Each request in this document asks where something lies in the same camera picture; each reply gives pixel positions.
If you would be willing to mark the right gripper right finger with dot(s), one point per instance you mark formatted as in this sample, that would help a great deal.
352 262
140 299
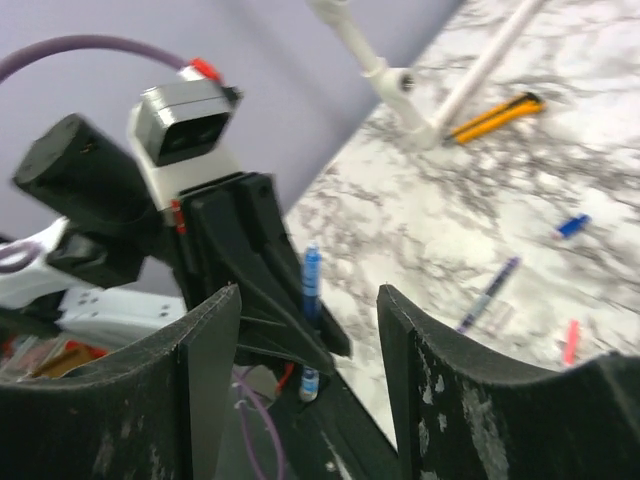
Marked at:
463 411

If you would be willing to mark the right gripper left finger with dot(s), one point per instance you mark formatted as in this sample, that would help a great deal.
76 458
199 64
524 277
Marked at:
152 410

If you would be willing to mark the white pvc pipe frame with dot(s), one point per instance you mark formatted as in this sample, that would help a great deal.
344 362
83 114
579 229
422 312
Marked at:
428 95

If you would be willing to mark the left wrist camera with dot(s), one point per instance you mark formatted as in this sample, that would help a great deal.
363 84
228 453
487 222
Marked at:
175 133

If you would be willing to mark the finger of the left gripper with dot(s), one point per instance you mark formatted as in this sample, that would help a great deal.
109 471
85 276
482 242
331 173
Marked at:
271 325
332 334

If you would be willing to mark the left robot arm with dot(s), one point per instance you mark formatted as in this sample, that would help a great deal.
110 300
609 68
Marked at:
80 173

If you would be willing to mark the small blue pen cap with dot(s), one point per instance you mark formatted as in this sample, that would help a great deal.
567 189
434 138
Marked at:
572 226

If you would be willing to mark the dark blue pen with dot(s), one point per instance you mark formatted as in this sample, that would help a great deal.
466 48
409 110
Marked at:
481 303

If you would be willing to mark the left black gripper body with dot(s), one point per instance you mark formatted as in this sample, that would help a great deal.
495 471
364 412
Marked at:
230 230

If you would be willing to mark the blue pen with cap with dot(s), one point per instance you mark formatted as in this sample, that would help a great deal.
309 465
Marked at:
311 279

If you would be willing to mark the red pen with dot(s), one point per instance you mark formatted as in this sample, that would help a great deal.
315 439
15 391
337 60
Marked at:
572 340

